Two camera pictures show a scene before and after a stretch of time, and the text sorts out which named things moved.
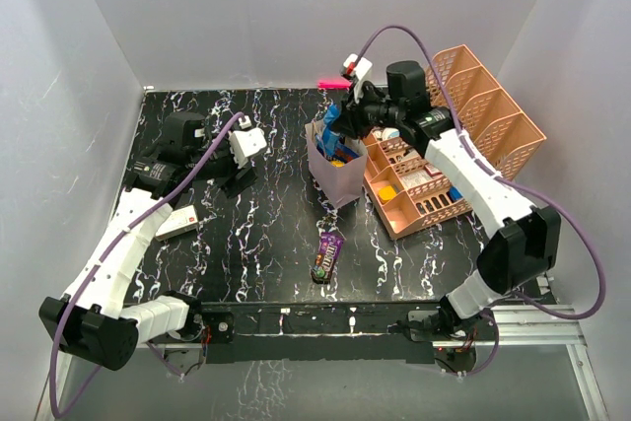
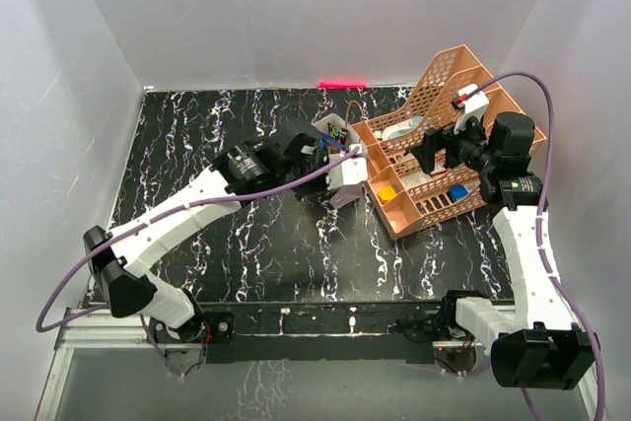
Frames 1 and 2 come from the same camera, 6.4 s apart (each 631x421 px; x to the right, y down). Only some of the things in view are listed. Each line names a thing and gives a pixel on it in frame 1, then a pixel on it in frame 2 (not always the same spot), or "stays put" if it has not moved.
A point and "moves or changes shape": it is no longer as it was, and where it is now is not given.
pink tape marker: x=334 y=85 stays put
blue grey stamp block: x=455 y=193 stays put
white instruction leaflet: x=417 y=178 stays put
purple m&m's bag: x=330 y=247 → x=337 y=132
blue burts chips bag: x=342 y=153 moves or changes shape
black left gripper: x=231 y=183 → x=318 y=189
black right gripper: x=350 y=118 → x=435 y=139
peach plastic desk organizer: x=405 y=190 stays put
